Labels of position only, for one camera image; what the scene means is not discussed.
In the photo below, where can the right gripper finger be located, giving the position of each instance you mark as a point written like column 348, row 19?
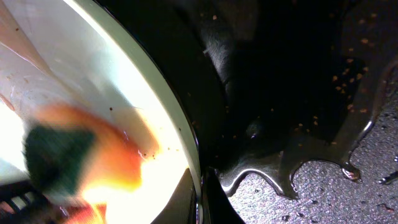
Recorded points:
column 182, row 206

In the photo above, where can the orange green sponge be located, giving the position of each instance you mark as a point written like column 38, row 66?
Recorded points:
column 69, row 151

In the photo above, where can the mint green plate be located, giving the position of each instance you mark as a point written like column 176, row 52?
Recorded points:
column 75, row 53

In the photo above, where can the black round tray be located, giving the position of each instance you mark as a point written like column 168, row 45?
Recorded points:
column 269, row 85

